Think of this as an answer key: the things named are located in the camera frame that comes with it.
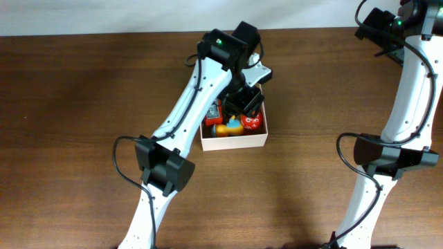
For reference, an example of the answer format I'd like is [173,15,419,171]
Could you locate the red toy fire truck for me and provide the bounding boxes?
[204,99,223,127]

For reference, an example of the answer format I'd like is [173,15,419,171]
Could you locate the red letter ball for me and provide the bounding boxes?
[240,112,263,131]

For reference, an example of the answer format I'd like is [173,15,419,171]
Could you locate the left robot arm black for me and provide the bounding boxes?
[119,21,273,248]

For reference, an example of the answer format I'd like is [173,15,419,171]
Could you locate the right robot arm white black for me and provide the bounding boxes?
[323,0,442,248]

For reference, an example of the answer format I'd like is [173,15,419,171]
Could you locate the blue orange duck toy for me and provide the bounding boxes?
[211,116,244,138]

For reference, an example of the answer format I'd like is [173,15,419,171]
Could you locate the white open cardboard box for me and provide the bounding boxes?
[199,102,269,151]

